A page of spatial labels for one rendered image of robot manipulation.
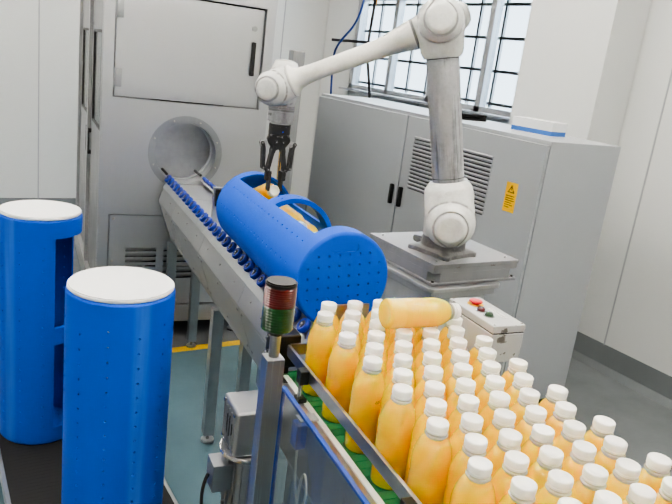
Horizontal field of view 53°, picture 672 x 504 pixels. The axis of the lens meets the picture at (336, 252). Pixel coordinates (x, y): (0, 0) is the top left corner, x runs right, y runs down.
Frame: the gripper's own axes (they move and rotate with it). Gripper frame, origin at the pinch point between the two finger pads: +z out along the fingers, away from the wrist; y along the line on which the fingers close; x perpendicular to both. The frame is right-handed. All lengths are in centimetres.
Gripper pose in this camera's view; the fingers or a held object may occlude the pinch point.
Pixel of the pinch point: (274, 181)
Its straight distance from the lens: 241.9
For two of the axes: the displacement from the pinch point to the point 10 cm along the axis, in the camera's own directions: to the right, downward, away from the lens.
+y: -9.1, 0.0, -4.2
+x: 4.0, 2.9, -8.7
